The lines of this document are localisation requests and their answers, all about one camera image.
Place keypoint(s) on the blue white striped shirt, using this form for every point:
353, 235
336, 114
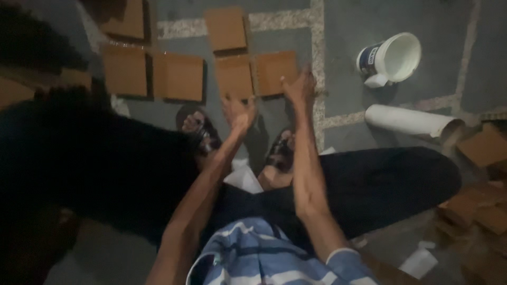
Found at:
253, 257

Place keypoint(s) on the heap of brown cardboard pieces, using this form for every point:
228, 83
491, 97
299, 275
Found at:
477, 198

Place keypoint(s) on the white rolled paper tube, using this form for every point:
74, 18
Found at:
408, 120

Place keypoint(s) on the white plastic bucket blue label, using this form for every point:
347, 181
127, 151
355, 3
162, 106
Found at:
394, 57

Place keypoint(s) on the person's right hand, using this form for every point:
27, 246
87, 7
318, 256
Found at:
301, 93

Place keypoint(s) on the person's black sandal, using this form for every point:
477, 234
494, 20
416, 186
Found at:
202, 128
282, 152

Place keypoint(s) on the group of flat cardboard boxes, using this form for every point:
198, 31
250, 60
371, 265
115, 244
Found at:
178, 77

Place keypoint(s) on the small white paper scrap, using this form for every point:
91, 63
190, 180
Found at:
328, 151

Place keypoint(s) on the person's left hand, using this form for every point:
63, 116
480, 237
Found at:
239, 116

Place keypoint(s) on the person's left black sandal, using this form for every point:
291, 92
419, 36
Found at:
202, 128

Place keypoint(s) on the black trousers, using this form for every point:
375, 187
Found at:
380, 186

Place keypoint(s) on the large brown cardboard sheet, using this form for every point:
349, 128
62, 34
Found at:
23, 89

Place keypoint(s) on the person's right black sandal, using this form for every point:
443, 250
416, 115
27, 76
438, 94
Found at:
282, 152

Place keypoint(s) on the person's left fingers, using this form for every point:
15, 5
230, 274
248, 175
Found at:
237, 105

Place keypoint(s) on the white paper sheet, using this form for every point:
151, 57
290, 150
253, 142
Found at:
243, 178
419, 261

